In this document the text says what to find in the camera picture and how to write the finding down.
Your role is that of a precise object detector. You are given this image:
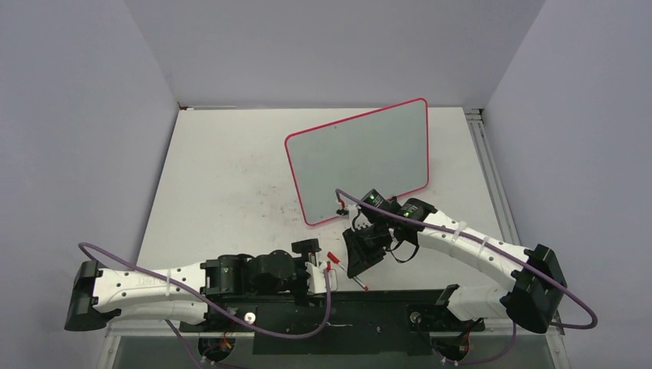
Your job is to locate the aluminium rail frame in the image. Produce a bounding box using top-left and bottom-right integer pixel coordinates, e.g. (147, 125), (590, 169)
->
(110, 108), (570, 368)

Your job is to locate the white red marker pen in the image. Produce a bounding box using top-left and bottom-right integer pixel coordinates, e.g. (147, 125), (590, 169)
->
(325, 251), (370, 292)

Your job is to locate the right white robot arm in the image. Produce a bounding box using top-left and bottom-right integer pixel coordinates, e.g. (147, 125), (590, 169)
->
(336, 190), (567, 334)

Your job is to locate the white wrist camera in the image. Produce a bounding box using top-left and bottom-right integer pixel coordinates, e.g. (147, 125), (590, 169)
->
(304, 261), (338, 295)
(336, 201), (373, 232)

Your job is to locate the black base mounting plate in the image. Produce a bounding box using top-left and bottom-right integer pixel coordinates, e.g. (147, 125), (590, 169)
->
(178, 289), (485, 357)

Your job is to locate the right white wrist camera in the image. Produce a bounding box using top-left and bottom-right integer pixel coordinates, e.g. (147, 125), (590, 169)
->
(336, 201), (373, 232)

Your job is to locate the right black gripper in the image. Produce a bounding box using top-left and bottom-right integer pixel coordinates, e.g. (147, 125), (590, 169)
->
(344, 219), (392, 278)

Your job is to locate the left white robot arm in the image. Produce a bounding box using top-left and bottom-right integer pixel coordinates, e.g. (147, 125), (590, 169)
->
(64, 239), (338, 340)

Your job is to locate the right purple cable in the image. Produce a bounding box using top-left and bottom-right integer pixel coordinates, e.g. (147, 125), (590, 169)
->
(334, 188), (598, 331)

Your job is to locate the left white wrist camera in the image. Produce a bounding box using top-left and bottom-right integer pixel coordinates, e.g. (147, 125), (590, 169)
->
(304, 261), (338, 295)

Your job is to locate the pink framed whiteboard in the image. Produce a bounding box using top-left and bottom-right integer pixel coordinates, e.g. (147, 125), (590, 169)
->
(284, 98), (430, 226)

